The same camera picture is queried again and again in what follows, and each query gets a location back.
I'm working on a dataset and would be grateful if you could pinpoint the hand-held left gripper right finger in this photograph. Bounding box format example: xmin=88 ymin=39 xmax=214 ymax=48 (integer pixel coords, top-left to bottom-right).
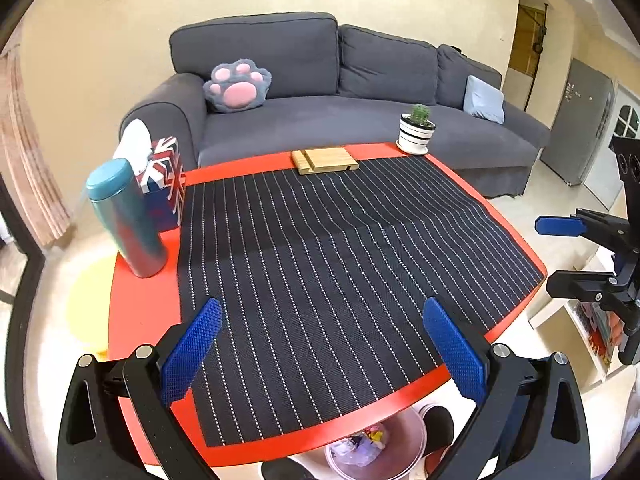
xmin=422 ymin=297 xmax=591 ymax=480

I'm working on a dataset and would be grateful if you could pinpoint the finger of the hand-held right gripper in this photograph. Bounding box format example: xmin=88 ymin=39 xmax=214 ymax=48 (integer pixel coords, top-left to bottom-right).
xmin=534 ymin=210 xmax=631 ymax=256
xmin=546 ymin=267 xmax=640 ymax=328

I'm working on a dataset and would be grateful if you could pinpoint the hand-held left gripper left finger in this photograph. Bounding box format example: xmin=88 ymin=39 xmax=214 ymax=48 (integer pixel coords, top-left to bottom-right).
xmin=57 ymin=297 xmax=223 ymax=480

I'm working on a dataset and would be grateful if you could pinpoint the translucent round waste bin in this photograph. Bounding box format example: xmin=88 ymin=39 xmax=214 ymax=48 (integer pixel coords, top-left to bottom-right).
xmin=324 ymin=407 xmax=428 ymax=480

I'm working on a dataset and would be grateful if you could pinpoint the white door with window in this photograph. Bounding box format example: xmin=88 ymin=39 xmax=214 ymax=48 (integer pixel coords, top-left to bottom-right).
xmin=582 ymin=82 xmax=640 ymax=211

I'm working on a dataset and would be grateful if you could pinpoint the grey refrigerator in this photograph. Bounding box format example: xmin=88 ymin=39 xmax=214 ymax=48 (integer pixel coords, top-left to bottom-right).
xmin=540 ymin=57 xmax=616 ymax=186

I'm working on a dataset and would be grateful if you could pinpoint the dark shoe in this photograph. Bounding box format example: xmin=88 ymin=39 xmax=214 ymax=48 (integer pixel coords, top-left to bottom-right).
xmin=422 ymin=406 xmax=456 ymax=453
xmin=261 ymin=457 xmax=306 ymax=480

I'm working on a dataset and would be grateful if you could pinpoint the teal thermos bottle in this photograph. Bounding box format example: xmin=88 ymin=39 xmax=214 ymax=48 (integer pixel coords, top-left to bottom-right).
xmin=86 ymin=158 xmax=167 ymax=278

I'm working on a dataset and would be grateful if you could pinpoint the light blue pillow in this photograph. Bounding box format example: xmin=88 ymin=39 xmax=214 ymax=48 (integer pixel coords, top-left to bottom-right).
xmin=462 ymin=75 xmax=506 ymax=124

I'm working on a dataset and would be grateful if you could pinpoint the black pinstriped placemat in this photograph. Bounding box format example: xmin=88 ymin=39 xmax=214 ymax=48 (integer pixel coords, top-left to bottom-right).
xmin=177 ymin=152 xmax=547 ymax=448

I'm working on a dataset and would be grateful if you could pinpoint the flag print tissue box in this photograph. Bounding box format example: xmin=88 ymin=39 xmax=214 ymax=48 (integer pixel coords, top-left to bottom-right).
xmin=137 ymin=136 xmax=187 ymax=231

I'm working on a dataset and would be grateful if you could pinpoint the wooden doorway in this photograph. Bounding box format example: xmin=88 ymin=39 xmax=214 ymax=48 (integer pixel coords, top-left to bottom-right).
xmin=507 ymin=0 xmax=551 ymax=111

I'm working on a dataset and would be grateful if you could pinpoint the cactus in striped pot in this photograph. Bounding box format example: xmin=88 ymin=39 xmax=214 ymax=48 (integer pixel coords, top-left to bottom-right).
xmin=396 ymin=103 xmax=437 ymax=155

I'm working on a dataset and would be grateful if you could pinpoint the white tissue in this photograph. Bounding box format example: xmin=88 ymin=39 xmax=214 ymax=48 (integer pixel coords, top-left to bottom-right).
xmin=112 ymin=118 xmax=152 ymax=171

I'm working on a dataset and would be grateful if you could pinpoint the wooden phone stand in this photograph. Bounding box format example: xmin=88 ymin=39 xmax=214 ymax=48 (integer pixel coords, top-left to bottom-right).
xmin=291 ymin=147 xmax=358 ymax=176

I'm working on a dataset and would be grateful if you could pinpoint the dark grey sofa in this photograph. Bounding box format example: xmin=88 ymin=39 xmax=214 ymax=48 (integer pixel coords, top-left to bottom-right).
xmin=119 ymin=12 xmax=552 ymax=198

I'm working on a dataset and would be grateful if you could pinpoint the grey pink paw cushion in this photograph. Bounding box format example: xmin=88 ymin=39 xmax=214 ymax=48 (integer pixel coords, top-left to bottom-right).
xmin=202 ymin=61 xmax=272 ymax=113

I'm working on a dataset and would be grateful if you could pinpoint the black door frame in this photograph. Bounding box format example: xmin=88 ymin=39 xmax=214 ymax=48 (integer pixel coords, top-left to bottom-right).
xmin=0 ymin=170 xmax=48 ymax=311

